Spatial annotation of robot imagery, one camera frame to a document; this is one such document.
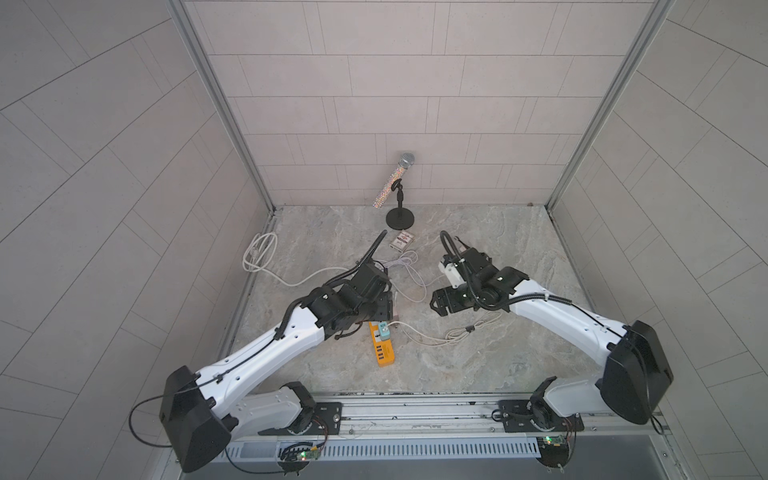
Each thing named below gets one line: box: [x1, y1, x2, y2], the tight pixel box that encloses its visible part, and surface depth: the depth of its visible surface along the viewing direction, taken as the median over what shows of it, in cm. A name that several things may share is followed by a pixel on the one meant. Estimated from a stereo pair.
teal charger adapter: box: [379, 321, 391, 341], surface depth 80 cm
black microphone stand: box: [386, 178, 415, 231], surface depth 114 cm
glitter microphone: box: [372, 152, 415, 209], surface depth 98 cm
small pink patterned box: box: [389, 230, 415, 253], surface depth 107 cm
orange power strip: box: [368, 321, 395, 368], surface depth 81 cm
